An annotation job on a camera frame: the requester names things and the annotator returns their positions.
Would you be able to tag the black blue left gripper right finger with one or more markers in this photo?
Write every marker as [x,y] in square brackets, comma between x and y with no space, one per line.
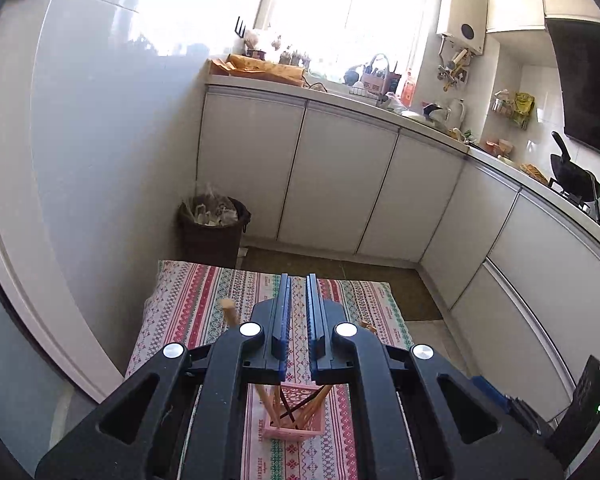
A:
[415,415]

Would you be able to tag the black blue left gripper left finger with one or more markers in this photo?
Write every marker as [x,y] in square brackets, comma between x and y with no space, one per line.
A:
[181,415]

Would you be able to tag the white lower kitchen cabinets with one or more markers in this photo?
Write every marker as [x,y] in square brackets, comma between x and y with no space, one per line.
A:
[513,267]

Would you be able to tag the bamboo chopstick in holder left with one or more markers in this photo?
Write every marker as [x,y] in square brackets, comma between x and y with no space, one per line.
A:
[230,313]

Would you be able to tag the bamboo chopstick in holder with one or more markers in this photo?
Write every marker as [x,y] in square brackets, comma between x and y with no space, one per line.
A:
[302,412]
[230,313]

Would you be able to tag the pink perforated utensil holder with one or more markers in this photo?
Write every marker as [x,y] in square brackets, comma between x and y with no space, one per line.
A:
[277,430]

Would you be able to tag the black chopstick in holder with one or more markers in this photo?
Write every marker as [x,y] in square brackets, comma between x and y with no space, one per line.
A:
[295,392]

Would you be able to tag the bamboo chopstick in holder right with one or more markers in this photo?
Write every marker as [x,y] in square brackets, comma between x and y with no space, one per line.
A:
[302,412]

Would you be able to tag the patterned red green tablecloth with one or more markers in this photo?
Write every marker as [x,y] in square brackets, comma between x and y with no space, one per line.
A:
[184,307]

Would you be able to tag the dark brown trash bin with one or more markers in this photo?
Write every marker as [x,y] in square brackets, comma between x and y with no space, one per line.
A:
[215,245]

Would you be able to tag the black frying pan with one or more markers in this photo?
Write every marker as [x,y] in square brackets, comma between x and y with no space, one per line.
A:
[572,178]

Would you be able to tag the white electric kettle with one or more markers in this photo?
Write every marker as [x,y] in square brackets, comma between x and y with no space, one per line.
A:
[456,114]

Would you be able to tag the pink countertop utensil caddy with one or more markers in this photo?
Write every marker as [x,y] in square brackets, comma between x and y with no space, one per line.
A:
[379,77]

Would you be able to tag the orange cloth on counter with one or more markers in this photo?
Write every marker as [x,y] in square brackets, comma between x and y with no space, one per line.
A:
[241,66]

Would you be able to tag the yellow green snack bag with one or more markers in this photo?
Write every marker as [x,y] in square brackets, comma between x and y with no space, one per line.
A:
[523,106]

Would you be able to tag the black range hood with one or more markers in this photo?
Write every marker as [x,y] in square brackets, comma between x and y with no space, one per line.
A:
[577,49]

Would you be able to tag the white wall water heater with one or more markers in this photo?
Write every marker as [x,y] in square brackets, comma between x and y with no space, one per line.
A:
[464,23]

